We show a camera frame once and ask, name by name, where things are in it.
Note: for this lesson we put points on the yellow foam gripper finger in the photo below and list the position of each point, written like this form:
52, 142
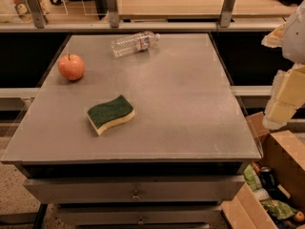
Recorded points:
274, 38
287, 96

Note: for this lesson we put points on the green and yellow sponge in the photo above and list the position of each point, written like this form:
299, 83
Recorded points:
110, 114

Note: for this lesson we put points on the clear plastic water bottle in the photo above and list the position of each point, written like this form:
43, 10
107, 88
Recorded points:
138, 42

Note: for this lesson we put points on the light green packet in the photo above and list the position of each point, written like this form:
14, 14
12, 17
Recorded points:
252, 178

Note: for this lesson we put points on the lower grey drawer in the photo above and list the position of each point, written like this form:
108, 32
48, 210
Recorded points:
139, 215

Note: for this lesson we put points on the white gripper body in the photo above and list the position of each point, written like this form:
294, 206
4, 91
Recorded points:
294, 42

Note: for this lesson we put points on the middle metal bracket post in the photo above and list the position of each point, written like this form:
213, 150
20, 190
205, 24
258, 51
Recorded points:
114, 19

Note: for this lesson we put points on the grey metal drawer cabinet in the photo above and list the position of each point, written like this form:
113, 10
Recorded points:
187, 122

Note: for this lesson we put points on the green snack bag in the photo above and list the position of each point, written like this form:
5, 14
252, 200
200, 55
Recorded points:
278, 209

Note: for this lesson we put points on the red apple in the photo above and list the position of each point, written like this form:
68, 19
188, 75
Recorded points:
71, 66

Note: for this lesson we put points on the wooden shelf board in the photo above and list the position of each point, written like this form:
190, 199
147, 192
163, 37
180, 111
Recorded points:
129, 9

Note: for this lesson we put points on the metal bracket post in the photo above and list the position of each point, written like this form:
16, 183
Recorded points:
225, 16
38, 17
114, 19

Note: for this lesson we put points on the cardboard box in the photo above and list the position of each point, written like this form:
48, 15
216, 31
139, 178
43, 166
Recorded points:
284, 152

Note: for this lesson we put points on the dark soda can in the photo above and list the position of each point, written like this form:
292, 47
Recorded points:
267, 178

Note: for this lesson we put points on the grey drawer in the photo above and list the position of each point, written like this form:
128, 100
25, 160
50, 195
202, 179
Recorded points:
139, 215
134, 189

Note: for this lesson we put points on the upper grey drawer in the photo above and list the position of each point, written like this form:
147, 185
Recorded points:
134, 189

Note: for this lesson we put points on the right metal bracket post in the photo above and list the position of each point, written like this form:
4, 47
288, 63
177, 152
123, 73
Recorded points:
225, 16

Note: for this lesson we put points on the left metal bracket post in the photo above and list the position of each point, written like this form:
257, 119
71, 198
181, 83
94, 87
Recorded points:
38, 17

